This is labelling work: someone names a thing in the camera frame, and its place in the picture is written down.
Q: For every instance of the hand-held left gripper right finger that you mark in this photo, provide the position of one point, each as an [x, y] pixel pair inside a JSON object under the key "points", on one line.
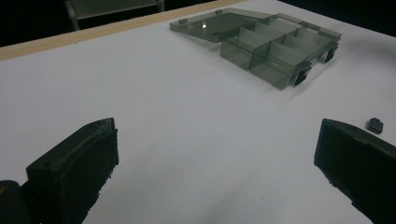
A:
{"points": [[358, 161]]}

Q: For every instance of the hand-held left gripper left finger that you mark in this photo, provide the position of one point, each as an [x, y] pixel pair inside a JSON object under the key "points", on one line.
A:
{"points": [[73, 168]]}

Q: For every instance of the small black adapter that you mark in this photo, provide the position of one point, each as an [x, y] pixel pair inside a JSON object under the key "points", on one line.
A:
{"points": [[374, 125]]}

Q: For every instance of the clear compartment storage box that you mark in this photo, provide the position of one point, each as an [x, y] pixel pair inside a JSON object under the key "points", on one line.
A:
{"points": [[267, 46]]}

